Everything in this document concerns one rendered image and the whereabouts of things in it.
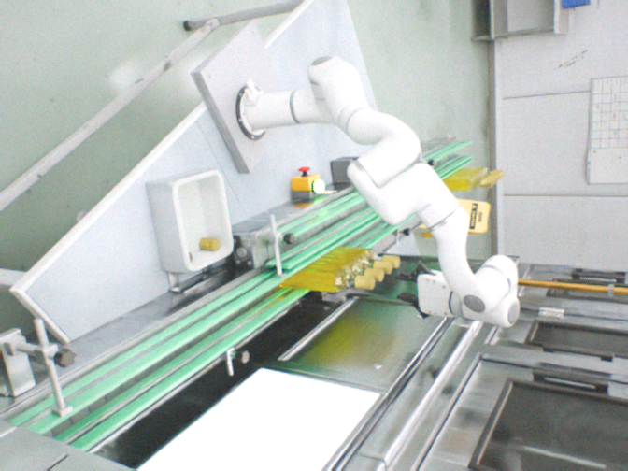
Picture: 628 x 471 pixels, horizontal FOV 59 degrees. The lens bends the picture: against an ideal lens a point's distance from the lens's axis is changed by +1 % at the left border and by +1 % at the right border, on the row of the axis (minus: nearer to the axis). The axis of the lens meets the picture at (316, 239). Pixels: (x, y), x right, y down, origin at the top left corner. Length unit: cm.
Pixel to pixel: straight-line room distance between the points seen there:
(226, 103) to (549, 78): 589
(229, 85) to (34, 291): 73
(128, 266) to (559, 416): 97
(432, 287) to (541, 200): 608
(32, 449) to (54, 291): 67
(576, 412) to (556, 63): 610
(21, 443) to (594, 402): 105
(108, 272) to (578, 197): 647
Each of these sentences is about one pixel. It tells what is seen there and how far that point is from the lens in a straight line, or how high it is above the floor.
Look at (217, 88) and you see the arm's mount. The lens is 152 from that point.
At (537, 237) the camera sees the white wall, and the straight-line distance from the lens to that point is 750.
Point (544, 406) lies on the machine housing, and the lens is 128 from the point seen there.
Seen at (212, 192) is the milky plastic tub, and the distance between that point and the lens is 144.
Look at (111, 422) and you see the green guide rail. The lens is 112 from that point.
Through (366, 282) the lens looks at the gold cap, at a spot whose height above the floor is 115.
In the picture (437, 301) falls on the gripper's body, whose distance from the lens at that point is 133.
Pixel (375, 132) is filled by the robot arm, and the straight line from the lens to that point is 125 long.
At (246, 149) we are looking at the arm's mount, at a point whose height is 79.
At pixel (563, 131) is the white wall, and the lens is 718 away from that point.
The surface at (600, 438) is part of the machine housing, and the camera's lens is 121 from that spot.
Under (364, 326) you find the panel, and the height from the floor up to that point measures 113.
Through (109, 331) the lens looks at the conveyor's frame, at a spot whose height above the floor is 80.
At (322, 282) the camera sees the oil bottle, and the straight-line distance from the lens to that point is 148.
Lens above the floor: 177
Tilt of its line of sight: 31 degrees down
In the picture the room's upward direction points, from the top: 93 degrees clockwise
